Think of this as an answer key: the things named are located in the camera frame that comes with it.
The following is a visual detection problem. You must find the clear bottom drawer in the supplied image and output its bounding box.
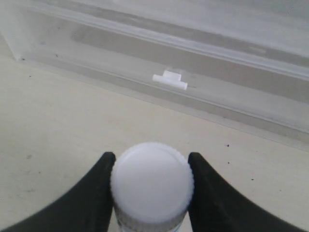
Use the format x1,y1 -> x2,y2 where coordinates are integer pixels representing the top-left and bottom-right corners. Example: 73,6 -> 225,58
16,10 -> 309,136

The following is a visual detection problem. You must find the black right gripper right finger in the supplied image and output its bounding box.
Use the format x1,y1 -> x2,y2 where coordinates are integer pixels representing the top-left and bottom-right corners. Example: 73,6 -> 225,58
188,152 -> 301,232

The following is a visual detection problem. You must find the white plastic drawer cabinet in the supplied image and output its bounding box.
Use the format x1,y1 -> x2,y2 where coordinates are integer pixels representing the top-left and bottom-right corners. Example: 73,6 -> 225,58
0,0 -> 309,149

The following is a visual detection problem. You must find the white pill bottle teal label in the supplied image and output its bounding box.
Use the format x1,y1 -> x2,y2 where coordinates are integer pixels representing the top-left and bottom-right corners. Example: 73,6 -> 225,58
111,142 -> 194,232

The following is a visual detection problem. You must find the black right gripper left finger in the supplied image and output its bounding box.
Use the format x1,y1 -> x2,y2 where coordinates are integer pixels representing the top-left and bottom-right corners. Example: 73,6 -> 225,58
4,152 -> 116,232

